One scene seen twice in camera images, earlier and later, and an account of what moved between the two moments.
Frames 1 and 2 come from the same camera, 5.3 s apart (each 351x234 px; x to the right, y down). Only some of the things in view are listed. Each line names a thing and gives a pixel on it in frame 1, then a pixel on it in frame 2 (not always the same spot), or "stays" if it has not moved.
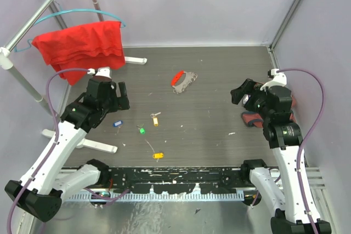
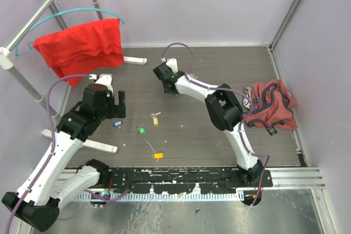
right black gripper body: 258,99 → 166,92
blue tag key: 117,123 stays
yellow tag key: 155,119 stays
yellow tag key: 157,155 stays
